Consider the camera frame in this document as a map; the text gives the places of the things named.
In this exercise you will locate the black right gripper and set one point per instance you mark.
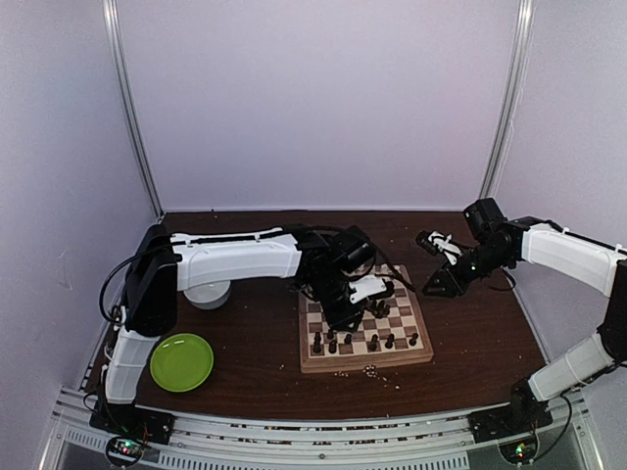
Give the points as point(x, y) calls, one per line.
point(453, 283)

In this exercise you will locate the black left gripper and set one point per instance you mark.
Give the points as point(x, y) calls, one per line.
point(339, 320)

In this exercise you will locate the dark rook chess piece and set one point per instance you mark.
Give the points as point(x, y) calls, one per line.
point(318, 347)

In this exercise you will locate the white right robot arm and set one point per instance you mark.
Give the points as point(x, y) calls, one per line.
point(573, 288)

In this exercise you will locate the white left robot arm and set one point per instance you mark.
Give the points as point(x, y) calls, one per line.
point(321, 261)

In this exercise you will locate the wooden chess board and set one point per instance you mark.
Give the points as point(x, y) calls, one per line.
point(404, 320)

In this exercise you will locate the white ceramic bowl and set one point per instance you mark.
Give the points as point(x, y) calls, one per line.
point(209, 296)

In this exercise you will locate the green plate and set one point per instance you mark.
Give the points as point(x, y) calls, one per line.
point(181, 363)

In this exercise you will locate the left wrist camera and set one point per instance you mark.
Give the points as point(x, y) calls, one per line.
point(370, 288)

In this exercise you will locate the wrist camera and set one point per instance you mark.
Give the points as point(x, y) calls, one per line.
point(370, 288)
point(435, 243)

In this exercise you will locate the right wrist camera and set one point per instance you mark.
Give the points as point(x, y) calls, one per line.
point(435, 243)

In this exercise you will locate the aluminium front frame rail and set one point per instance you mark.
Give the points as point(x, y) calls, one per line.
point(431, 441)

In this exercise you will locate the right aluminium corner post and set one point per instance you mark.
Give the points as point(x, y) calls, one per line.
point(513, 92)

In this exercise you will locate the aluminium corner frame post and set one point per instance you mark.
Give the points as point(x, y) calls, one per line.
point(113, 29)

